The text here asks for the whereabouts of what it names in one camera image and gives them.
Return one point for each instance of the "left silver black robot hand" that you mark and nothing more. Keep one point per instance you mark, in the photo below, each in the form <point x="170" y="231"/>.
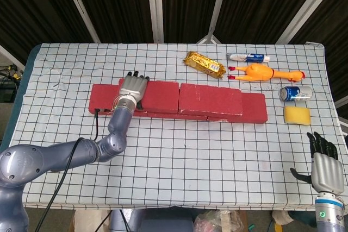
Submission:
<point x="133" y="86"/>

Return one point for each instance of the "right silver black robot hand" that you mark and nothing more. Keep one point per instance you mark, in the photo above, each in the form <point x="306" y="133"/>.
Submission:
<point x="326" y="172"/>

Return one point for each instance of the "red brick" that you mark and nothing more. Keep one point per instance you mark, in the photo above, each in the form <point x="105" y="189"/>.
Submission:
<point x="254" y="107"/>
<point x="210" y="99"/>
<point x="176" y="116"/>
<point x="103" y="97"/>
<point x="161" y="96"/>

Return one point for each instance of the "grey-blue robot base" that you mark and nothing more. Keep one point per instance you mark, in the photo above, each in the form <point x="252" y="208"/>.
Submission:
<point x="157" y="221"/>

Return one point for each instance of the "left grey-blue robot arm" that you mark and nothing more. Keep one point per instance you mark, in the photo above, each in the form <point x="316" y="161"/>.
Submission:
<point x="21" y="164"/>

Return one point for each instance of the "yellow sponge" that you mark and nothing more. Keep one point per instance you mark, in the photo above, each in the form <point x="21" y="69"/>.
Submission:
<point x="297" y="115"/>

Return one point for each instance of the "gold foil biscuit packet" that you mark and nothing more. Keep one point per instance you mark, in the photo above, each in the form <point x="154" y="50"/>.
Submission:
<point x="205" y="63"/>

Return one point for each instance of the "dark brown curtain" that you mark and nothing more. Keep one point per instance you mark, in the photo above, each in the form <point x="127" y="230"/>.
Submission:
<point x="122" y="3"/>

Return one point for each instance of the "blue white soda can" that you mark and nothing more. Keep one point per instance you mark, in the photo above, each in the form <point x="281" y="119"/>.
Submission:
<point x="296" y="93"/>

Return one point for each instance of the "white black checkered tablecloth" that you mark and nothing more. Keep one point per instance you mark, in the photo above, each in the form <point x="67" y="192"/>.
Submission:
<point x="190" y="161"/>

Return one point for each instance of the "white blue toothpaste tube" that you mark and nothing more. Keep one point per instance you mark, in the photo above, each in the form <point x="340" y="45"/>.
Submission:
<point x="247" y="57"/>

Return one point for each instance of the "clear plastic bag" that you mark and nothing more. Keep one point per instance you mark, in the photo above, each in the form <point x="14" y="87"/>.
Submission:
<point x="217" y="222"/>

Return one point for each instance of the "yellow rubber chicken toy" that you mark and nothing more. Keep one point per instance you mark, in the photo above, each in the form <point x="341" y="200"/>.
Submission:
<point x="258" y="72"/>

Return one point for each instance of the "white sack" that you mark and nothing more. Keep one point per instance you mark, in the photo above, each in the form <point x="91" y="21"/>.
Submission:
<point x="87" y="222"/>

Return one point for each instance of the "white metal frame post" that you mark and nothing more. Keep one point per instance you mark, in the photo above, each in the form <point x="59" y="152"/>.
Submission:
<point x="81" y="9"/>
<point x="304" y="6"/>
<point x="219" y="1"/>
<point x="155" y="6"/>

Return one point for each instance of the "white metal frame bar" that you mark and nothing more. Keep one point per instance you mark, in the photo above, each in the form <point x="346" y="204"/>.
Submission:
<point x="12" y="58"/>

